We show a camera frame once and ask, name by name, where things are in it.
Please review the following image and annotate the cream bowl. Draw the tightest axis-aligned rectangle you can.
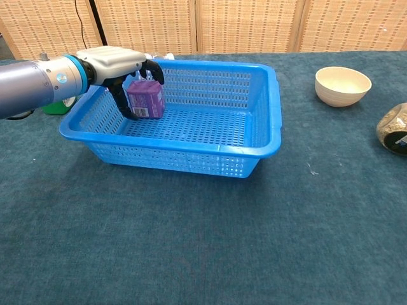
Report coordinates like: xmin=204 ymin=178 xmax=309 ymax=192
xmin=314 ymin=66 xmax=373 ymax=107

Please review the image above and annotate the blue carpet table cover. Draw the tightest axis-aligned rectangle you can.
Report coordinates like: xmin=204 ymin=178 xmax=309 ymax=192
xmin=0 ymin=50 xmax=407 ymax=305

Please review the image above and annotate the purple cube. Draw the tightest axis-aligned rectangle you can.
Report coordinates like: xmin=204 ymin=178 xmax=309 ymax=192
xmin=127 ymin=79 xmax=166 ymax=119

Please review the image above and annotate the green box yellow lid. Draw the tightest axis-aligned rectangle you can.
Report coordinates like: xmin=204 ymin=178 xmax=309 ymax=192
xmin=41 ymin=95 xmax=78 ymax=116

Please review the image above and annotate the thin black hanging cable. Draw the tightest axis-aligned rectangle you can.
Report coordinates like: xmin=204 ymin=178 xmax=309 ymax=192
xmin=74 ymin=0 xmax=90 ymax=53

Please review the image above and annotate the blue plastic mesh basket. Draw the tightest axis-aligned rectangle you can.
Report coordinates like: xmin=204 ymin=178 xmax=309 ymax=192
xmin=59 ymin=58 xmax=283 ymax=178

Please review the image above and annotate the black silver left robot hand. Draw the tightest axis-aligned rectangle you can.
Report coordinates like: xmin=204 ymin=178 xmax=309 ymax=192
xmin=76 ymin=46 xmax=165 ymax=121

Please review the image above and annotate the clear water bottle white label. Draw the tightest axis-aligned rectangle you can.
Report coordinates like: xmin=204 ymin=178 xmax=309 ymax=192
xmin=144 ymin=52 xmax=176 ymax=62

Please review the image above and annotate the bamboo folding screen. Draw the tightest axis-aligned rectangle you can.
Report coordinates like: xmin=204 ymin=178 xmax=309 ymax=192
xmin=0 ymin=0 xmax=407 ymax=60

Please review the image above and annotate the jar of grains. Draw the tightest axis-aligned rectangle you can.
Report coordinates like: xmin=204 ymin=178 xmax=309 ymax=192
xmin=376 ymin=102 xmax=407 ymax=156

